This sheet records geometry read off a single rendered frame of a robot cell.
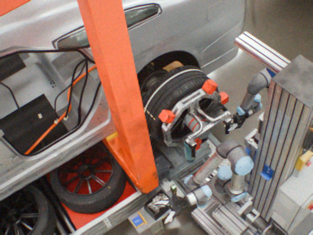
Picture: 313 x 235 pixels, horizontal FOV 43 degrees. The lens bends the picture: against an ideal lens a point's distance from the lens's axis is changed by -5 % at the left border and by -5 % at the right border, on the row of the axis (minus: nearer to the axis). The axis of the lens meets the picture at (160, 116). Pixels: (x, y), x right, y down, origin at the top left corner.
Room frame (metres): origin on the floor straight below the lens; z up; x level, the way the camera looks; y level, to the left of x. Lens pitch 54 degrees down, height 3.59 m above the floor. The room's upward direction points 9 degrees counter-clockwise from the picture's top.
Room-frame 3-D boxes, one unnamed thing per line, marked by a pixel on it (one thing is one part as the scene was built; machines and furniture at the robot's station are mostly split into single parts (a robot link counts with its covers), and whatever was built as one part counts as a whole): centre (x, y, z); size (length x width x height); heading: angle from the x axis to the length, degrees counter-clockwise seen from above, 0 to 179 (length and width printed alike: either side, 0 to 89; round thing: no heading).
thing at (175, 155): (2.03, -0.17, 0.32); 0.40 x 0.30 x 0.28; 118
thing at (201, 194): (1.06, -0.18, 1.21); 0.11 x 0.08 x 0.09; 109
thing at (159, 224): (1.30, 0.18, 0.21); 0.10 x 0.10 x 0.42; 28
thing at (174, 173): (2.01, -0.13, 0.13); 0.50 x 0.36 x 0.10; 118
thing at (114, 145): (1.84, 0.35, 0.69); 0.52 x 0.17 x 0.35; 28
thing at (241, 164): (1.14, -0.43, 1.19); 0.15 x 0.12 x 0.55; 19
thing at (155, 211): (1.33, 0.12, 0.51); 0.20 x 0.14 x 0.13; 125
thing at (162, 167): (1.88, 0.15, 0.26); 0.42 x 0.18 x 0.35; 28
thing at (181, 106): (1.88, -0.25, 0.85); 0.54 x 0.07 x 0.54; 118
